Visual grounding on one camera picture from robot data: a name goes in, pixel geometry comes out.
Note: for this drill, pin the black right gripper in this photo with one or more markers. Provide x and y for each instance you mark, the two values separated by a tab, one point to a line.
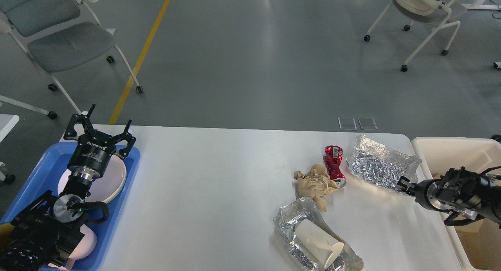
422	191

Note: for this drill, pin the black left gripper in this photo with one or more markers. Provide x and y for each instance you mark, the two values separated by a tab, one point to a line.
91	157

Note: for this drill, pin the foil container back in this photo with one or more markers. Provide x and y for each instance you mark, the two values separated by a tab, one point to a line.
380	165

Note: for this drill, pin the crushed red soda can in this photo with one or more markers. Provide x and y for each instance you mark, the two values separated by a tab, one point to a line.
332	158

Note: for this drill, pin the brown paper ball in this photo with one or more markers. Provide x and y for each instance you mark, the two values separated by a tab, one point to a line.
316	184

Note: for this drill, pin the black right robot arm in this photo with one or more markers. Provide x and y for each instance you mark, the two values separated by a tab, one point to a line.
464	195

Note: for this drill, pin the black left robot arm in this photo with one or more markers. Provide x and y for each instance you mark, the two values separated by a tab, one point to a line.
54	229

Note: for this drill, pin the pink ceramic plate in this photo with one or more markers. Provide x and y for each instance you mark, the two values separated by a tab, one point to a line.
110	184

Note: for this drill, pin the blue plastic tray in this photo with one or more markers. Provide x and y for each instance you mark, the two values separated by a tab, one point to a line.
46	175

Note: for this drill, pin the clear floor plate right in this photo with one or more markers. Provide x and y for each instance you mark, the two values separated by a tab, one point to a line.
367	123

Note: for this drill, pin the clear floor plate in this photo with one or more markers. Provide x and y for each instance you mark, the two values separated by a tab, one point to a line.
347	123
367	123

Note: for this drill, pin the clear floor plate left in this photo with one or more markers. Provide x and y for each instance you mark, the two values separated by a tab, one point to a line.
347	123

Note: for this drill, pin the white side table corner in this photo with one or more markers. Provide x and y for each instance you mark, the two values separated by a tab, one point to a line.
7	123

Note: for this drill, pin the white chair base leg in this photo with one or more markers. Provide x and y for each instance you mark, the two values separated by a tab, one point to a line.
52	115

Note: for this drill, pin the foil tray front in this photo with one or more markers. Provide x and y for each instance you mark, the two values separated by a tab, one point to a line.
287	219

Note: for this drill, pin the white paper cup lying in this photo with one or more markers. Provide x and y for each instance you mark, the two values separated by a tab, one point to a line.
323	246

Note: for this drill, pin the pink ribbed mug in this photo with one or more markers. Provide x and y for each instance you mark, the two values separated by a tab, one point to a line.
83	249

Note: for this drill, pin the white office chair left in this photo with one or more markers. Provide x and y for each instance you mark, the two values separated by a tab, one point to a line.
61	50

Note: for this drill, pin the white office chair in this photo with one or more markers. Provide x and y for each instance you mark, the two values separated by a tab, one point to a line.
439	14
61	50

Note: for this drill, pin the teal mug yellow inside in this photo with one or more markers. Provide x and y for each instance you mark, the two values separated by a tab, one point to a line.
5	235

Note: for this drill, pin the white office chair right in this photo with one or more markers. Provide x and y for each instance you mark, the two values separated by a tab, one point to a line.
439	14

